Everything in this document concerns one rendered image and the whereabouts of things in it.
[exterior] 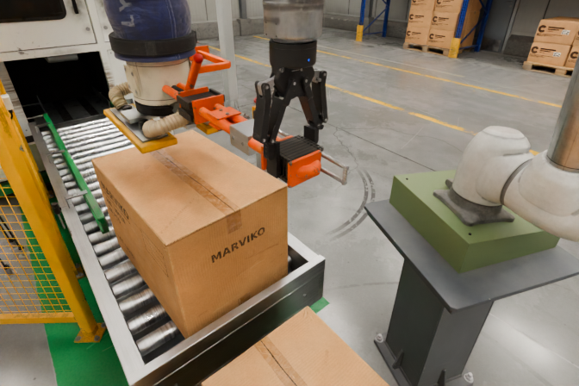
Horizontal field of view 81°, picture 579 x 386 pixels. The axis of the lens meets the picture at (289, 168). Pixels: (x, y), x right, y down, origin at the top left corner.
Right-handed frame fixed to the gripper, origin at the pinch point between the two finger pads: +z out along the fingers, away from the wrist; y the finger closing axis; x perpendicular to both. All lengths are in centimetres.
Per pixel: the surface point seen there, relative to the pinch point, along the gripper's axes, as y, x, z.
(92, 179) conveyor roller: 19, -149, 69
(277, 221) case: -15.7, -25.8, 39.6
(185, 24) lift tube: -5, -50, -18
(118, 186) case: 21, -59, 27
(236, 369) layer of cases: 12, -9, 68
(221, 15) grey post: -156, -302, 7
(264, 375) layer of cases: 7, -3, 68
